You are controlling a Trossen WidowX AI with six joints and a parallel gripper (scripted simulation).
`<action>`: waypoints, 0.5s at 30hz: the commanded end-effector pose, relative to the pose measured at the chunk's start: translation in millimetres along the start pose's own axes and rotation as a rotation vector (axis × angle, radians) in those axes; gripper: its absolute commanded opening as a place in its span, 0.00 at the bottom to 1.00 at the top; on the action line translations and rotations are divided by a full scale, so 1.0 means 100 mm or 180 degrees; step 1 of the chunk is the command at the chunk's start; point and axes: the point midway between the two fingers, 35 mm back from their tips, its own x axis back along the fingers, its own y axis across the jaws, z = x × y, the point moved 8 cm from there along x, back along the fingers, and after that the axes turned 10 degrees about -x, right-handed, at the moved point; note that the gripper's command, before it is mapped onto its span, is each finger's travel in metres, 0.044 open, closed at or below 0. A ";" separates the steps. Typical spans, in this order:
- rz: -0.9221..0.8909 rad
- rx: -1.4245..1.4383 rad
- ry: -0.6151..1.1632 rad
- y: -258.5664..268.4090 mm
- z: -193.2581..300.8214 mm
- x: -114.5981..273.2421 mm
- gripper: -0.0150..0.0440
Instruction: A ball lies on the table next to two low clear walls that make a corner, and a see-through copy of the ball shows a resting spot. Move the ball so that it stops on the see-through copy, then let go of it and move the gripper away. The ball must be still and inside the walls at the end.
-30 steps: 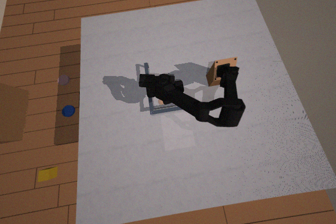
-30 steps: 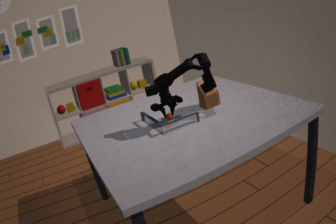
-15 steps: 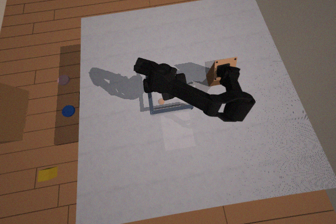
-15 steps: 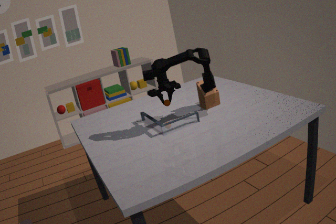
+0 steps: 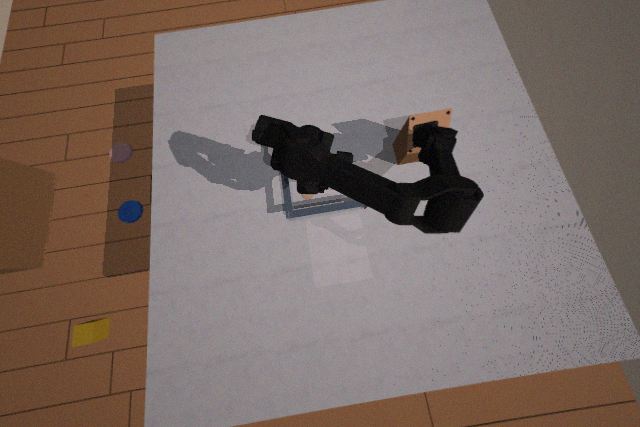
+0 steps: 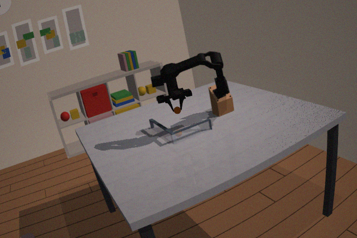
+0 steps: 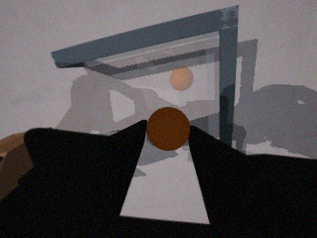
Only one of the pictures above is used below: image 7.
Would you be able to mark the clear low corner wall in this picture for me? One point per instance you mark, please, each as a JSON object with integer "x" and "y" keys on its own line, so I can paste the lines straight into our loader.
{"x": 212, "y": 62}

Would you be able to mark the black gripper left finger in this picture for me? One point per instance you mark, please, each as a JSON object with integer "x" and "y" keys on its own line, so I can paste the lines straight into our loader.
{"x": 115, "y": 156}

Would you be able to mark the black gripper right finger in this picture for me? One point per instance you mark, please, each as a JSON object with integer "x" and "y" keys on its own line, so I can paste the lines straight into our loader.
{"x": 230, "y": 179}

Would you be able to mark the brown ball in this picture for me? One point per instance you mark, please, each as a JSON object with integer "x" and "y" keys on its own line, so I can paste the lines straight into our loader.
{"x": 168, "y": 129}

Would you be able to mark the translucent orange ball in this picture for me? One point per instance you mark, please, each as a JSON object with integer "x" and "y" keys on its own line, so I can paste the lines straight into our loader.
{"x": 181, "y": 78}

